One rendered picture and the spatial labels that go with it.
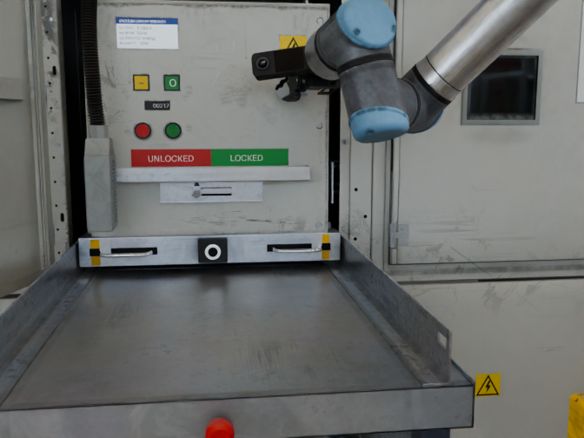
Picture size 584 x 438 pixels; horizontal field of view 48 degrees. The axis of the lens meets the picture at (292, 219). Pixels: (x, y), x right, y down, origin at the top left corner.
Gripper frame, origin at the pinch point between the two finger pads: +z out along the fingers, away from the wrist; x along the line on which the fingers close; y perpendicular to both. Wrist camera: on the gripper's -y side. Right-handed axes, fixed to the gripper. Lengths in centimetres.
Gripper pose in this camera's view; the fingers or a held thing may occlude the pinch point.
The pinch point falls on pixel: (276, 89)
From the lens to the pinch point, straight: 135.5
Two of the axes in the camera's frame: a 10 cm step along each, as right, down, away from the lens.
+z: -3.7, 1.2, 9.2
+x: -1.0, -9.9, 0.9
